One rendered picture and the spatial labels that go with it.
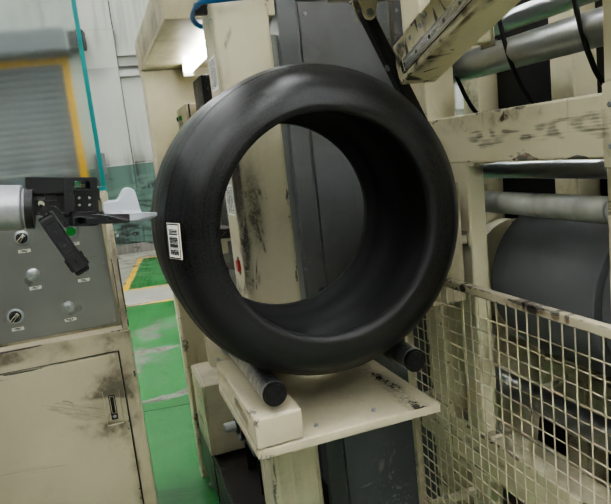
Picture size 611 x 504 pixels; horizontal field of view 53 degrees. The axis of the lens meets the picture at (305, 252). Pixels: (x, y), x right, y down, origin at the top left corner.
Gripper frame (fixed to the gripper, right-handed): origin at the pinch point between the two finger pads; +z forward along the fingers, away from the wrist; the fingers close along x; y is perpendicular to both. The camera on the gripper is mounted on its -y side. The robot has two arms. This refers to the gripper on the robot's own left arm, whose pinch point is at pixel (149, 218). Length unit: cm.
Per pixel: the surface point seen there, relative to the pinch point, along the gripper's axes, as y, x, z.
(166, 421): -121, 201, 22
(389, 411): -37, -10, 43
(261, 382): -29.2, -9.1, 18.0
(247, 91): 21.5, -9.4, 15.7
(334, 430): -39, -12, 31
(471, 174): 8, 19, 80
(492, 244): -13, 43, 104
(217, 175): 7.6, -12.1, 9.9
